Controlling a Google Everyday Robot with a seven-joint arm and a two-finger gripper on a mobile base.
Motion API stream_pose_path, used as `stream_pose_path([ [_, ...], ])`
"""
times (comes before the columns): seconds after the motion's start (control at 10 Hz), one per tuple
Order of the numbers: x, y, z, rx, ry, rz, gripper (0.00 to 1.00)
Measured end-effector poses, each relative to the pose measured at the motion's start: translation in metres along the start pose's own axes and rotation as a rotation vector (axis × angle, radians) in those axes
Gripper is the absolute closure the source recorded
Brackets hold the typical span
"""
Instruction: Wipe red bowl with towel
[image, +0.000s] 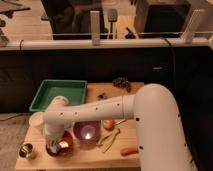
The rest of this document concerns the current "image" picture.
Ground black office chair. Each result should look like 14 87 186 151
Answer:
41 0 107 40

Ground white table rail frame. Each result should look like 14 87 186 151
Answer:
0 9 213 51

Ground red bowl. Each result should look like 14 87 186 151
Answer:
46 131 73 157

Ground green plastic tray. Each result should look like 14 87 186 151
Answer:
29 79 87 112

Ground white paper cup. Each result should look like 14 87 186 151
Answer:
29 112 44 132

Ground small metal cup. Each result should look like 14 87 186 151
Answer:
18 143 36 159

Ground orange sausage toy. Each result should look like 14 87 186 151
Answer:
120 147 138 156

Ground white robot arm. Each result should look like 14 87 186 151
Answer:
43 84 197 171

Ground black cable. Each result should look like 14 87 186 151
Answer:
161 37 178 88

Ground yellow banana peel toy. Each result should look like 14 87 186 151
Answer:
97 128 120 153

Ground small orange fruit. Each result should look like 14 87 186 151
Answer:
102 120 115 130

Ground purple bowl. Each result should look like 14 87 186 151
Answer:
73 121 101 143

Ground dark grape bunch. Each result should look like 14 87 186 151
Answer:
112 77 131 93

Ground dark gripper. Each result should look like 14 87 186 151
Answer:
46 140 63 154

